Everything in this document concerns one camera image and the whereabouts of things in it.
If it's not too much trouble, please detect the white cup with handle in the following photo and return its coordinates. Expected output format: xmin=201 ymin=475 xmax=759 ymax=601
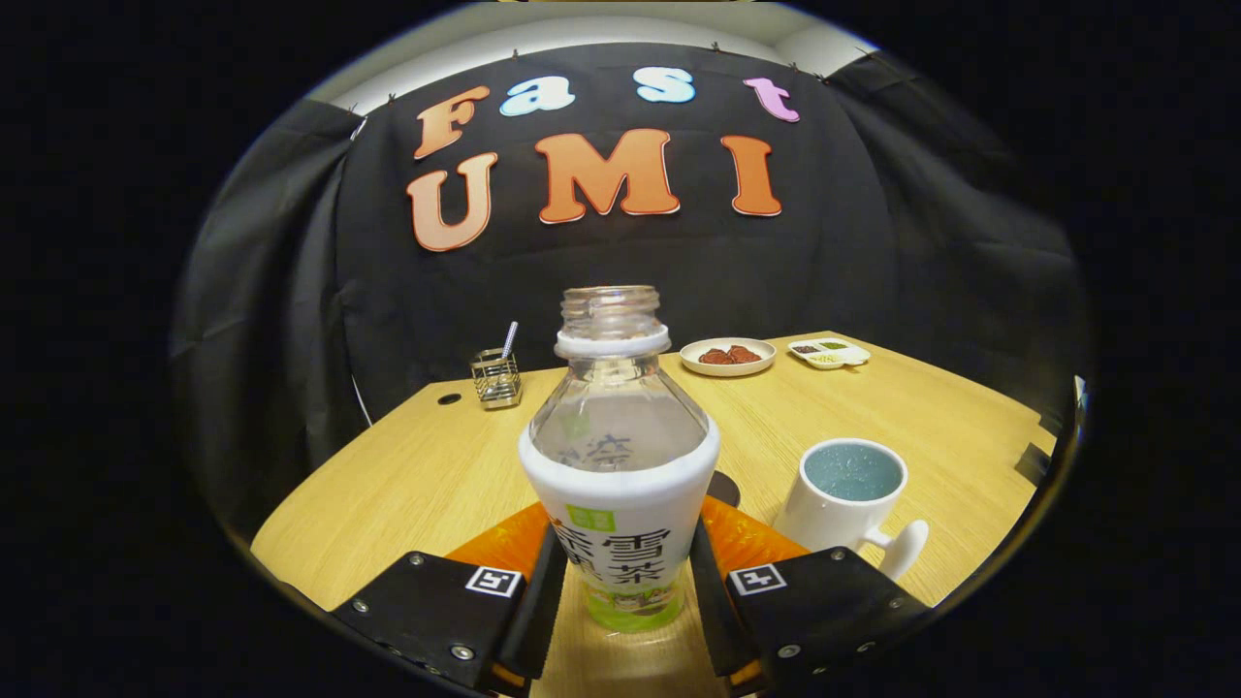
xmin=773 ymin=438 xmax=930 ymax=583

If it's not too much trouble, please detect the white divided dish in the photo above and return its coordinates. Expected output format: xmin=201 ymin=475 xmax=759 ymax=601
xmin=787 ymin=337 xmax=872 ymax=370

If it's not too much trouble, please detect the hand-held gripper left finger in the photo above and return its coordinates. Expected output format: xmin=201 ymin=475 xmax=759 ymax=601
xmin=330 ymin=499 xmax=568 ymax=694

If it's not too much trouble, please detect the round cream plate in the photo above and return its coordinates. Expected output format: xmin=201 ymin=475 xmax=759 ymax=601
xmin=679 ymin=337 xmax=778 ymax=377

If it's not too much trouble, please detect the wooden table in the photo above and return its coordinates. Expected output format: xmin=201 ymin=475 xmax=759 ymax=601
xmin=250 ymin=332 xmax=1058 ymax=698

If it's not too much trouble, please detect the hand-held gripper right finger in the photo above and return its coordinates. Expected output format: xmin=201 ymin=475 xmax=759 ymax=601
xmin=688 ymin=494 xmax=937 ymax=697

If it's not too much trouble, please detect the black backdrop cloth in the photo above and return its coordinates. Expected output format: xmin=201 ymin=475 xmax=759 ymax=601
xmin=170 ymin=41 xmax=1087 ymax=544

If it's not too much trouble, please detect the clear juice bottle white label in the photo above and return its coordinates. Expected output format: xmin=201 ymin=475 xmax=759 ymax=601
xmin=518 ymin=285 xmax=722 ymax=635

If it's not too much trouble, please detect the metal wire utensil holder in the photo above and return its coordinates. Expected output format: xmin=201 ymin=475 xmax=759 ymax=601
xmin=471 ymin=349 xmax=523 ymax=410

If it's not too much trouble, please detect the small dark block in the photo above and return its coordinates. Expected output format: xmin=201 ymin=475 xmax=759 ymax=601
xmin=1015 ymin=442 xmax=1058 ymax=486

